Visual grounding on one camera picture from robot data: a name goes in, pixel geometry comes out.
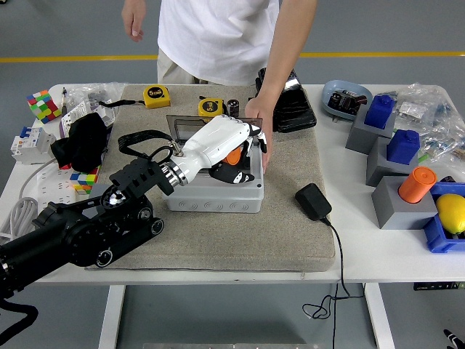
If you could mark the person's right hand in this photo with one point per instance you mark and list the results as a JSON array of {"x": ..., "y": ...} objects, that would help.
[{"x": 133, "y": 22}]

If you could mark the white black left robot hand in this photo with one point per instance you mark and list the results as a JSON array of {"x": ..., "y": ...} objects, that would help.
[{"x": 214, "y": 141}]

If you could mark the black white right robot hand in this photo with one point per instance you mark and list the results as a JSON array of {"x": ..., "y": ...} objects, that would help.
[{"x": 454, "y": 336}]

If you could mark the person's left hand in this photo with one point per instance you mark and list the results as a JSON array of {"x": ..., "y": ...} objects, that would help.
[{"x": 259, "y": 112}]

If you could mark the orange cylinder battery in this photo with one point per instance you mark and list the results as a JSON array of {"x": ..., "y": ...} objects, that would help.
[
  {"x": 417, "y": 183},
  {"x": 232, "y": 156}
]

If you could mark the grey electrical box clear lid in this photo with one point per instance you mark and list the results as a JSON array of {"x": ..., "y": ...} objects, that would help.
[{"x": 218, "y": 200}]

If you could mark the person's right forearm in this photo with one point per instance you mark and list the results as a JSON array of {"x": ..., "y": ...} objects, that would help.
[{"x": 132, "y": 4}]

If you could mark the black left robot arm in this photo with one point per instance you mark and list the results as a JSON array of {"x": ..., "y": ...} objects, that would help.
[{"x": 91, "y": 232}]

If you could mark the person's left forearm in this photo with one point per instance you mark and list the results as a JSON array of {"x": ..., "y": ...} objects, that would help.
[{"x": 283, "y": 54}]

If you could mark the small black cylinder battery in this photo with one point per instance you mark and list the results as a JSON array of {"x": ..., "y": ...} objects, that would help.
[{"x": 233, "y": 107}]

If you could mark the black foot pedal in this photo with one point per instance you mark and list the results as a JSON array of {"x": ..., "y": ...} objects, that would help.
[{"x": 298, "y": 109}]

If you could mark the black table control panel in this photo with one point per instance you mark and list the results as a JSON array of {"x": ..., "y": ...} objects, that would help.
[{"x": 436, "y": 286}]

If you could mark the white table leg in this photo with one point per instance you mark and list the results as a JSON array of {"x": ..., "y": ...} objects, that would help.
[
  {"x": 379, "y": 316},
  {"x": 110, "y": 316}
]

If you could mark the light blue bowl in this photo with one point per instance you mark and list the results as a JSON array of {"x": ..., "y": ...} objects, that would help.
[{"x": 336, "y": 87}]

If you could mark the clear plastic bag dark parts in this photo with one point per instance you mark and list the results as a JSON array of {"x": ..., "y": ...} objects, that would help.
[{"x": 91, "y": 91}]

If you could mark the person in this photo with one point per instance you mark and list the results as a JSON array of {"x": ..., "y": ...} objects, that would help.
[{"x": 218, "y": 36}]

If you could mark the dark electronic component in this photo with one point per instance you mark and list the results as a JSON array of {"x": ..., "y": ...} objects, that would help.
[{"x": 345, "y": 100}]

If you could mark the grey-brown mat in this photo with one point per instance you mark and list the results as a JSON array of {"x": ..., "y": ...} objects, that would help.
[{"x": 236, "y": 240}]

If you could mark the blue plastic bin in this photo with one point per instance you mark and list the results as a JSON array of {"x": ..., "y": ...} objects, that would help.
[{"x": 436, "y": 236}]

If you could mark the black power adapter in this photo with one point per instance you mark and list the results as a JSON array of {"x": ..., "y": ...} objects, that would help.
[{"x": 312, "y": 201}]

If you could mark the white purple package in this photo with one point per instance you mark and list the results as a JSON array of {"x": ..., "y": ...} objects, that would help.
[{"x": 72, "y": 116}]

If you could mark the blue block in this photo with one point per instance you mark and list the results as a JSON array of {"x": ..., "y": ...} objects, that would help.
[
  {"x": 401, "y": 147},
  {"x": 379, "y": 112}
]

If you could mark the yellow lemon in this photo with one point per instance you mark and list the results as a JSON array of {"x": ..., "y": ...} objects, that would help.
[{"x": 450, "y": 214}]

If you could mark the large colourful puzzle cube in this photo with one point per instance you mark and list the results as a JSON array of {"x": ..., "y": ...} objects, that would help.
[{"x": 43, "y": 107}]

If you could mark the black cloth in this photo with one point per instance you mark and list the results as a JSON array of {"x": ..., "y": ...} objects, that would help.
[{"x": 83, "y": 141}]

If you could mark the small colourful puzzle cube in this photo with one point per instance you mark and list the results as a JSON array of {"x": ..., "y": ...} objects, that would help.
[{"x": 85, "y": 178}]

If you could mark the small bag white parts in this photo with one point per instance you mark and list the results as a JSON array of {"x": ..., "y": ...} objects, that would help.
[{"x": 412, "y": 109}]

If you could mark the small dark component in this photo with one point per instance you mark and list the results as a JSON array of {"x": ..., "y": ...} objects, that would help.
[{"x": 448, "y": 179}]

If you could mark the white circuit breaker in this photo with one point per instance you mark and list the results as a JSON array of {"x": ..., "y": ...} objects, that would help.
[{"x": 32, "y": 145}]

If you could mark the white power strip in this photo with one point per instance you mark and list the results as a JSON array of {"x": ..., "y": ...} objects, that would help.
[{"x": 54, "y": 189}]

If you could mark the green plastic strip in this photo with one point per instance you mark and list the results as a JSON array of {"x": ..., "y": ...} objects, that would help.
[{"x": 423, "y": 157}]

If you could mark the clear plastic bags of parts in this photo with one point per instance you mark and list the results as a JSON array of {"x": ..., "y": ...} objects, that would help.
[{"x": 439, "y": 123}]

